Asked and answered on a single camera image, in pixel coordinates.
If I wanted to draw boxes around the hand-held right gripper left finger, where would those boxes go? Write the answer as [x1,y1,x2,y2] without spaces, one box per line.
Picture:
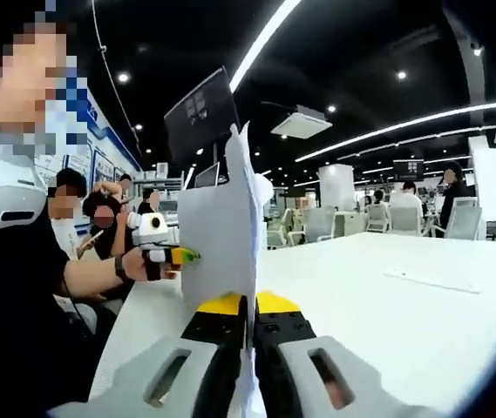
[46,293,249,418]

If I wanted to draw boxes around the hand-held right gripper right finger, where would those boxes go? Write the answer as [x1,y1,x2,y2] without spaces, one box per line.
[254,290,449,418]

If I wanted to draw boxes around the stack of white printing papers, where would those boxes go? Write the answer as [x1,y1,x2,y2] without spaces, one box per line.
[176,121,275,418]

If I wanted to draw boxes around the person's left hand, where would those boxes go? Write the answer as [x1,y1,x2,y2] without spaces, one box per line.
[122,246,179,283]

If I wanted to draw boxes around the white storage shelf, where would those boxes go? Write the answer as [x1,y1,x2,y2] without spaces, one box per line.
[142,161,186,206]

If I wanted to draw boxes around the smartphone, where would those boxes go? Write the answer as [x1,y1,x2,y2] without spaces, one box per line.
[77,229,105,250]

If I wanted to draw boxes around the desk monitor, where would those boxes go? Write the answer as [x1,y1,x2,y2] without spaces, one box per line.
[193,161,221,189]

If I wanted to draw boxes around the large hanging dark screen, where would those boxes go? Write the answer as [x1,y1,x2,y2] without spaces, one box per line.
[163,65,242,167]

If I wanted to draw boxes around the white grey chest device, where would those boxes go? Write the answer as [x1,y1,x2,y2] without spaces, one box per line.
[0,154,49,231]

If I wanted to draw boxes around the ceiling air conditioner vent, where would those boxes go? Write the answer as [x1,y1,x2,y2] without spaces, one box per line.
[270,104,334,140]

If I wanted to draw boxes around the small hanging monitor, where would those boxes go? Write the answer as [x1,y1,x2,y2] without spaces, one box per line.
[393,158,425,183]

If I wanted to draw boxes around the group of white office chairs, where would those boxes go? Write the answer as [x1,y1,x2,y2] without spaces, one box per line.
[266,195,485,250]

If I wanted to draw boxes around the straight ceiling light strip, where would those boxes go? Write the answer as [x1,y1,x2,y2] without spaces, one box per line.
[228,0,303,91]

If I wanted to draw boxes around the curved ceiling light strip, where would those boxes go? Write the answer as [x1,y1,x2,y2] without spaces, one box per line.
[294,102,496,163]

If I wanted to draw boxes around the blue white wall display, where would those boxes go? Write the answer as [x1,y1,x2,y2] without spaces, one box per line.
[33,84,143,186]

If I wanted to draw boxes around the black chest device cable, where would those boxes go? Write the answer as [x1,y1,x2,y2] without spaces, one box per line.
[62,278,96,339]

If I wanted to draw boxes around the table cable cover plate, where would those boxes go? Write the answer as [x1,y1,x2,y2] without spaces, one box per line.
[382,268,483,296]

